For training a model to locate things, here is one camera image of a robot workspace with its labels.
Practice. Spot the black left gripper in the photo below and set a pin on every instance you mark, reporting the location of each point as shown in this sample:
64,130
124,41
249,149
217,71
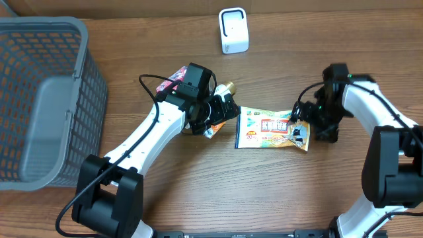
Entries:
222,114

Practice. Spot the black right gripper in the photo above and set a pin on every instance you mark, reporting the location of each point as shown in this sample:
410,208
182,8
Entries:
331,130

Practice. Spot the small orange white box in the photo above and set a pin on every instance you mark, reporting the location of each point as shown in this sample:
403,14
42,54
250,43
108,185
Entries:
209,133

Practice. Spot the yellow snack bag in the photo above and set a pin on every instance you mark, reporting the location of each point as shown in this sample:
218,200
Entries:
258,128

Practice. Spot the purple red tissue pack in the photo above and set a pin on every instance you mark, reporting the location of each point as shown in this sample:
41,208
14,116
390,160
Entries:
177,76

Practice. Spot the white green tube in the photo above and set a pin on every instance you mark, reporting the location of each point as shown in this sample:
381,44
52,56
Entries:
226,88

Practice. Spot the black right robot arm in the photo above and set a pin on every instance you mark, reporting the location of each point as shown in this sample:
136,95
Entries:
392,172

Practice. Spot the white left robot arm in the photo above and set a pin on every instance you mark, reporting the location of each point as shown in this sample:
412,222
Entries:
109,195

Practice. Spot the white barcode scanner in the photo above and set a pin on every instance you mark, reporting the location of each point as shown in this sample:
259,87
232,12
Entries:
233,30

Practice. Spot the dark grey plastic basket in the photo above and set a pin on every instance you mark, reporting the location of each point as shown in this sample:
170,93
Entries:
53,102

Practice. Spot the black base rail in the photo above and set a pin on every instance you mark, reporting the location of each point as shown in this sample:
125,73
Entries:
241,234

